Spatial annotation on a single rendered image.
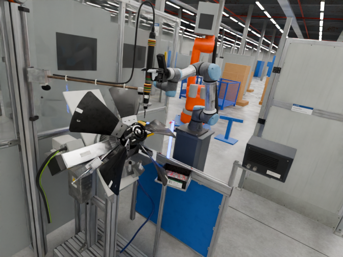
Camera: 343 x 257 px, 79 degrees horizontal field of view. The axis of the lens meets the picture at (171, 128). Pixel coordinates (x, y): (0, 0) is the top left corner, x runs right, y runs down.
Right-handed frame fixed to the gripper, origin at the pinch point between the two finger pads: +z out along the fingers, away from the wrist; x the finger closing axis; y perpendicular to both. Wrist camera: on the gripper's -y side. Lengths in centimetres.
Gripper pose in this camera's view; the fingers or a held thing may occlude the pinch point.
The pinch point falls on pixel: (145, 69)
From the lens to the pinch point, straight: 122.9
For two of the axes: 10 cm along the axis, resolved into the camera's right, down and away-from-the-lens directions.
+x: -8.2, -3.0, 4.9
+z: -5.6, 2.0, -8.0
